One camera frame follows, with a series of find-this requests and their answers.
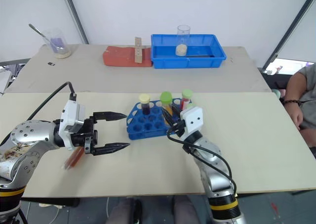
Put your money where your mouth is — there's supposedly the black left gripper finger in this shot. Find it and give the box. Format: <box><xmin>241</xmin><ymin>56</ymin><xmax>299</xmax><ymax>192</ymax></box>
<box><xmin>92</xmin><ymin>142</ymin><xmax>131</xmax><ymax>156</ymax></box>
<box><xmin>92</xmin><ymin>111</ymin><xmax>128</xmax><ymax>123</ymax></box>

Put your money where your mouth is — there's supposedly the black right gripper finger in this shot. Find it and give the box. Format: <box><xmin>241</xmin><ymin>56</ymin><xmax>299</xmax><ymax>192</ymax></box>
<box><xmin>161</xmin><ymin>107</ymin><xmax>176</xmax><ymax>129</ymax></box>
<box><xmin>171</xmin><ymin>103</ymin><xmax>183</xmax><ymax>119</ymax></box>

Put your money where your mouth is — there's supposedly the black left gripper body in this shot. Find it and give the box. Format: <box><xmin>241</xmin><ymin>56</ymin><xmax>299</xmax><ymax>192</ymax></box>
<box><xmin>71</xmin><ymin>115</ymin><xmax>98</xmax><ymax>156</ymax></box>

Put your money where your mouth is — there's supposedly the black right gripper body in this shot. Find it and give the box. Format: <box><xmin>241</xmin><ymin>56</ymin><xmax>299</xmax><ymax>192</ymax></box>
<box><xmin>170</xmin><ymin>119</ymin><xmax>186</xmax><ymax>137</ymax></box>

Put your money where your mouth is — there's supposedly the green-capped orange liquid test tube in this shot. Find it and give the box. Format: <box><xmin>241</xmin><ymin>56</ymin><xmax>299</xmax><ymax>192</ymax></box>
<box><xmin>159</xmin><ymin>91</ymin><xmax>173</xmax><ymax>115</ymax></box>

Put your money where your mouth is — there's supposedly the green-capped red liquid test tube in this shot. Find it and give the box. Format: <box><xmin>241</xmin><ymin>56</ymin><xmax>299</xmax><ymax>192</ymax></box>
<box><xmin>179</xmin><ymin>89</ymin><xmax>194</xmax><ymax>110</ymax></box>

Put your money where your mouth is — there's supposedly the blue test tube rack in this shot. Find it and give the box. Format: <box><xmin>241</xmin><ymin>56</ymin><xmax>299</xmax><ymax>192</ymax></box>
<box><xmin>126</xmin><ymin>98</ymin><xmax>191</xmax><ymax>141</ymax></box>

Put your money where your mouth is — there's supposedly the yellow-capped dark liquid test tube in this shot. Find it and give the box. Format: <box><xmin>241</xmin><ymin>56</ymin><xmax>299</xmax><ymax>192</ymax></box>
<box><xmin>139</xmin><ymin>94</ymin><xmax>151</xmax><ymax>116</ymax></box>

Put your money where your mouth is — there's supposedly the orange-red liquid test tube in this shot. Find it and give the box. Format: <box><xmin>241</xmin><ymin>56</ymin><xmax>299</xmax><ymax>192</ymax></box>
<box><xmin>61</xmin><ymin>146</ymin><xmax>86</xmax><ymax>171</ymax></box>

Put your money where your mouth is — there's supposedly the person's hand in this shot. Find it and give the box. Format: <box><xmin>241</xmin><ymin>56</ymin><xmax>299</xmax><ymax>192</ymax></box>
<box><xmin>283</xmin><ymin>101</ymin><xmax>304</xmax><ymax>131</ymax></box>

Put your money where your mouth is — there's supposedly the blue plastic bin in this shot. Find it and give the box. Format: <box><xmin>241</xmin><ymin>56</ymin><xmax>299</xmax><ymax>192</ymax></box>
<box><xmin>151</xmin><ymin>34</ymin><xmax>227</xmax><ymax>69</ymax></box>

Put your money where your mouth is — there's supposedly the red brick-shaped block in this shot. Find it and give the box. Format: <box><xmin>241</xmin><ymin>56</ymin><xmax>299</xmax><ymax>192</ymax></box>
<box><xmin>102</xmin><ymin>45</ymin><xmax>153</xmax><ymax>68</ymax></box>

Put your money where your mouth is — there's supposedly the clear beaker with beige contents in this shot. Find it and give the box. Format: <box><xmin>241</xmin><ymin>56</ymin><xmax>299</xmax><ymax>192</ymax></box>
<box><xmin>175</xmin><ymin>25</ymin><xmax>191</xmax><ymax>57</ymax></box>

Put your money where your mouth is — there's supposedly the wooden block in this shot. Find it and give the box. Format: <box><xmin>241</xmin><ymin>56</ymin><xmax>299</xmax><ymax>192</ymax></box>
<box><xmin>134</xmin><ymin>37</ymin><xmax>143</xmax><ymax>64</ymax></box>

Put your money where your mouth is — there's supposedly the beige round coaster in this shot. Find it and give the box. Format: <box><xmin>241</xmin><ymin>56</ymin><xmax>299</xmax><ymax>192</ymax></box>
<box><xmin>54</xmin><ymin>50</ymin><xmax>72</xmax><ymax>59</ymax></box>

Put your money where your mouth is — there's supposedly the clear beaker with purple liquid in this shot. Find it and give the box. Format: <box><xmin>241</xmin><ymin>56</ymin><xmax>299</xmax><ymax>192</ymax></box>
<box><xmin>43</xmin><ymin>30</ymin><xmax>71</xmax><ymax>56</ymax></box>

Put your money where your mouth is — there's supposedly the pale green round object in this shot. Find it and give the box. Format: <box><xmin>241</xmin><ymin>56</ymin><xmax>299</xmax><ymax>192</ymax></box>
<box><xmin>272</xmin><ymin>89</ymin><xmax>286</xmax><ymax>100</ymax></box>

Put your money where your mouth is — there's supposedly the grey slanted pole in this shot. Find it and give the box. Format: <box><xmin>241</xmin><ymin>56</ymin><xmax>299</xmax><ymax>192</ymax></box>
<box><xmin>60</xmin><ymin>0</ymin><xmax>90</xmax><ymax>45</ymax></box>

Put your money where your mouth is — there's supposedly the dark slanted pole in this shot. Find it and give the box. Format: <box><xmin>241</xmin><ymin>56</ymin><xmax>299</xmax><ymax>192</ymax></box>
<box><xmin>261</xmin><ymin>0</ymin><xmax>316</xmax><ymax>72</ymax></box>

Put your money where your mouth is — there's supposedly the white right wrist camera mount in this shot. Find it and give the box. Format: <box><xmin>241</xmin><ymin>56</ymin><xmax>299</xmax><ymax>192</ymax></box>
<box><xmin>179</xmin><ymin>106</ymin><xmax>205</xmax><ymax>138</ymax></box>

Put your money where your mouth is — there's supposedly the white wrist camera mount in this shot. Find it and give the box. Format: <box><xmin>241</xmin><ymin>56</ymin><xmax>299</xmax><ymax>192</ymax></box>
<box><xmin>179</xmin><ymin>106</ymin><xmax>205</xmax><ymax>138</ymax></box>
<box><xmin>58</xmin><ymin>99</ymin><xmax>86</xmax><ymax>151</ymax></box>

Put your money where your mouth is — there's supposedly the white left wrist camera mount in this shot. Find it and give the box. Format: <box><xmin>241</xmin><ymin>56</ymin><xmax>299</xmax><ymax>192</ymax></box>
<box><xmin>58</xmin><ymin>99</ymin><xmax>86</xmax><ymax>151</ymax></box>

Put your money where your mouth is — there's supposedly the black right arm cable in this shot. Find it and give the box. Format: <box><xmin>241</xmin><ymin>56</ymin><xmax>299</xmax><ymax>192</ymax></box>
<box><xmin>166</xmin><ymin>130</ymin><xmax>237</xmax><ymax>195</ymax></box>

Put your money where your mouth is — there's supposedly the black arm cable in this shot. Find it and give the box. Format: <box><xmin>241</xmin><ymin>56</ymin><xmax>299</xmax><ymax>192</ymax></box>
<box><xmin>0</xmin><ymin>82</ymin><xmax>77</xmax><ymax>147</ymax></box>
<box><xmin>166</xmin><ymin>130</ymin><xmax>237</xmax><ymax>195</ymax></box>

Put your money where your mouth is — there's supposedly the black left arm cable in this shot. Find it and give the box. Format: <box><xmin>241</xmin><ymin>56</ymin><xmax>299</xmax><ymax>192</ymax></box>
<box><xmin>0</xmin><ymin>82</ymin><xmax>77</xmax><ymax>147</ymax></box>

